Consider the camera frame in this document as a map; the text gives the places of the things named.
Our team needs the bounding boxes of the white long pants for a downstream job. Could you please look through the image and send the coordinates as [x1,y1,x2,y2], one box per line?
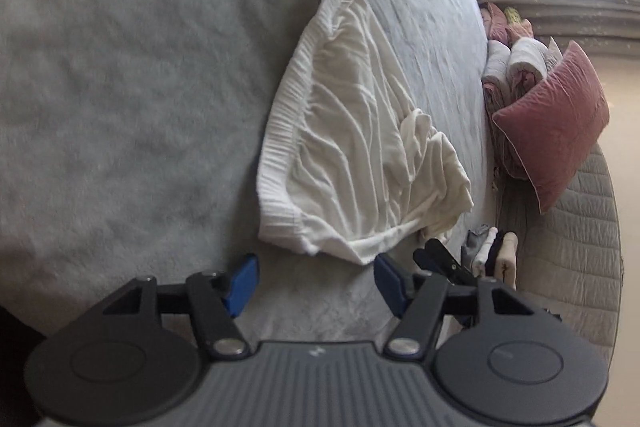
[256,0,473,265]

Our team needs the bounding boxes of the grey folded sweater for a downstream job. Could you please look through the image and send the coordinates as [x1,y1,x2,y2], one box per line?
[461,225,490,271]

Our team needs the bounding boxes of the white folded garment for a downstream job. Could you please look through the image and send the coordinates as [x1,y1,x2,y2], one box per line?
[472,227,498,277]

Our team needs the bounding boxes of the black folded garment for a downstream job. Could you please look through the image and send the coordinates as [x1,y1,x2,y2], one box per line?
[485,230,506,277]

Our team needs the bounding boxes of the beige folded garment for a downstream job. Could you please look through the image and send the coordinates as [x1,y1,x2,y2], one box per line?
[495,231,518,289]

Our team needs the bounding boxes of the grey quilted headboard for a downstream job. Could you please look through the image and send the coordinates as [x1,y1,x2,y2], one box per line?
[498,145,624,361]

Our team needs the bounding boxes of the maroon pillow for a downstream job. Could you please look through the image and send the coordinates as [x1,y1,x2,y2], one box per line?
[491,40,610,215]

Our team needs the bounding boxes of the folded grey pink duvet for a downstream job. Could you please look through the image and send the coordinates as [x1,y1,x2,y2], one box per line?
[479,1,561,180]

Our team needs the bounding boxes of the grey bed sheet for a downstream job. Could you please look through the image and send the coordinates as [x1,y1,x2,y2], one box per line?
[1,0,495,341]

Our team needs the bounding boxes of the grey curtain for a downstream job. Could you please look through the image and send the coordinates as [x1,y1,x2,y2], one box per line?
[480,0,639,58]

